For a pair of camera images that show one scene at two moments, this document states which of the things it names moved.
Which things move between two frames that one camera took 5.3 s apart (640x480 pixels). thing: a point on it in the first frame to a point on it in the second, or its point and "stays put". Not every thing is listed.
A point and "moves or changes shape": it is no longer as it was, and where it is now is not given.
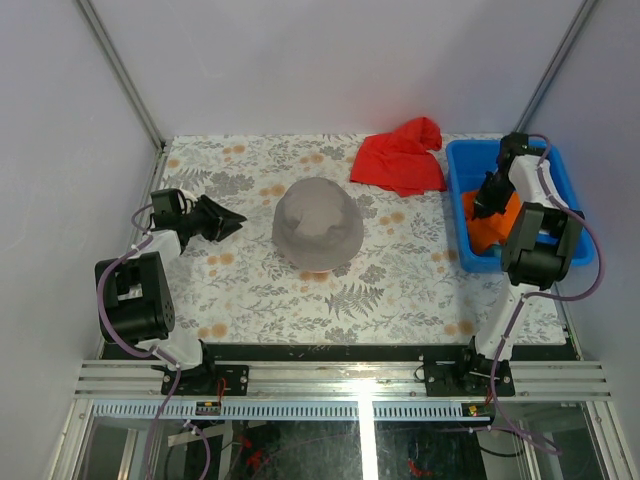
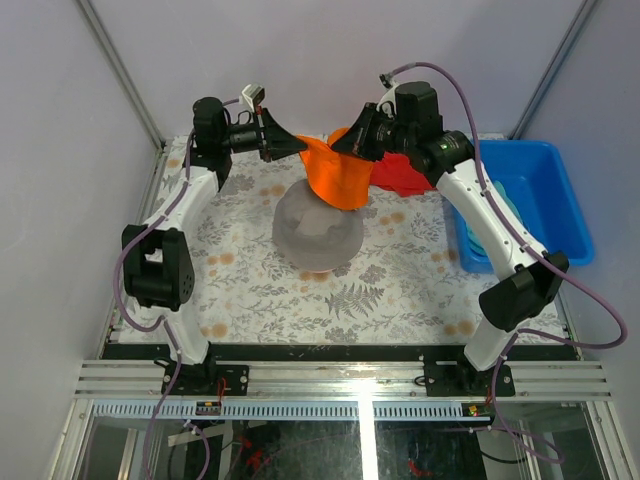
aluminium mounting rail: (343, 381) stays put
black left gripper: (215, 213) to (273, 139)
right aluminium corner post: (554, 66) stays put
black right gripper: (483, 206) to (357, 140)
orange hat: (490, 229) moves or changes shape
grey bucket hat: (317, 225) stays put
